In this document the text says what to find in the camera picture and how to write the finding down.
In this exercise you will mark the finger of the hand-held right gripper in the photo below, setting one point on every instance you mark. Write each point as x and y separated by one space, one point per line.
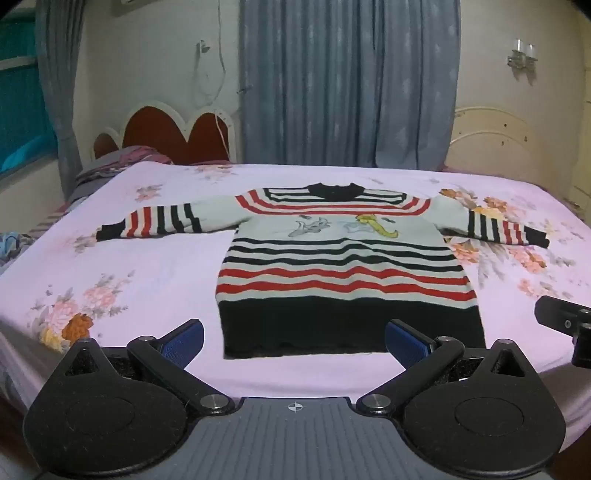
556 314

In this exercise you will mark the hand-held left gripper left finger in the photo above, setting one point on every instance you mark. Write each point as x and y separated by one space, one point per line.
183 342

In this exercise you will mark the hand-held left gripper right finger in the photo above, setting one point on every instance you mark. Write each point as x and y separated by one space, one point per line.
406 342

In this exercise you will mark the striped knit sweater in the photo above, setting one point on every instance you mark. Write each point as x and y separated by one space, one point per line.
341 277

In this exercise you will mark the bed with floral pink sheet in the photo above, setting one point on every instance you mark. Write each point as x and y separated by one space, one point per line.
138 277

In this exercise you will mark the blue patterned cloth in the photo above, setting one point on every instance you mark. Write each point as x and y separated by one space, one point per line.
8 247

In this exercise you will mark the red heart-shaped headboard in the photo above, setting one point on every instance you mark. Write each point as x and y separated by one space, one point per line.
152 134

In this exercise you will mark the grey-blue patterned curtain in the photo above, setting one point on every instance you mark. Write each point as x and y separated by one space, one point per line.
346 83

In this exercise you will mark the grey-blue side curtain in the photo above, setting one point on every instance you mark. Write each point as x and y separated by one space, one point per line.
60 92

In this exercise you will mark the window with teal pane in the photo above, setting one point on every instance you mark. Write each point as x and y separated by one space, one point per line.
23 92

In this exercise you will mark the glass wall lamp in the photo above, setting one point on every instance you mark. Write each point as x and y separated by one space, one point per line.
522 54

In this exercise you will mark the white wall charger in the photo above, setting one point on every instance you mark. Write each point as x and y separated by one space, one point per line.
202 45

